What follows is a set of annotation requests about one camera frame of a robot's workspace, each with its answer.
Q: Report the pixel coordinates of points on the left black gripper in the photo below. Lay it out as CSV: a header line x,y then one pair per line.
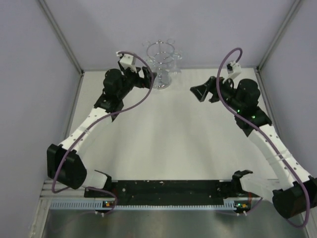
x,y
146,82

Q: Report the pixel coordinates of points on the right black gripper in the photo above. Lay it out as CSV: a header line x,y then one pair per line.
x,y
201,91

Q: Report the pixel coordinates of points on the chrome wine glass rack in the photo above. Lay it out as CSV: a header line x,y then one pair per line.
x,y
162,52

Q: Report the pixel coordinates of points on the clear wine glass taken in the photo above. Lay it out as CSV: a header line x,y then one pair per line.
x,y
177,57

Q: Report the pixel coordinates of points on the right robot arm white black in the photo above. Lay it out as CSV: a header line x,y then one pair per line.
x,y
295,190

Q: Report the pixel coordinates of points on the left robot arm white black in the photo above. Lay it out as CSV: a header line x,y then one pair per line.
x,y
66,162

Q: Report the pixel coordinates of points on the clear wine glass back left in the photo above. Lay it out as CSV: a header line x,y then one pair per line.
x,y
146,44

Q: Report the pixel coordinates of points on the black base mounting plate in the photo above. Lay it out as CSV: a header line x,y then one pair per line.
x,y
174,192

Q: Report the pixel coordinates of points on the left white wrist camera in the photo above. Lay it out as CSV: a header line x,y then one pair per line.
x,y
127,61

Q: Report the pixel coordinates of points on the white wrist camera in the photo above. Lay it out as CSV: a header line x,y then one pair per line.
x,y
233,69
127,61

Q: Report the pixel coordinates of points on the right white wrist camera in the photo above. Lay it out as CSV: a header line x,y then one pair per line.
x,y
233,69

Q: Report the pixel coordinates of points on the light blue slotted cable duct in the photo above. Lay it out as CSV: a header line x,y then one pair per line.
x,y
104,205

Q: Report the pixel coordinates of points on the left aluminium frame post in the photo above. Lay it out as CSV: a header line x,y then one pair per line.
x,y
60,35

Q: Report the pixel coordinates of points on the aluminium frame post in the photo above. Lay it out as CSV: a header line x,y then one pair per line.
x,y
60,35
293,10

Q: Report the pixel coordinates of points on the right aluminium frame post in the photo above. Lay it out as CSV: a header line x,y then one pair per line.
x,y
293,10

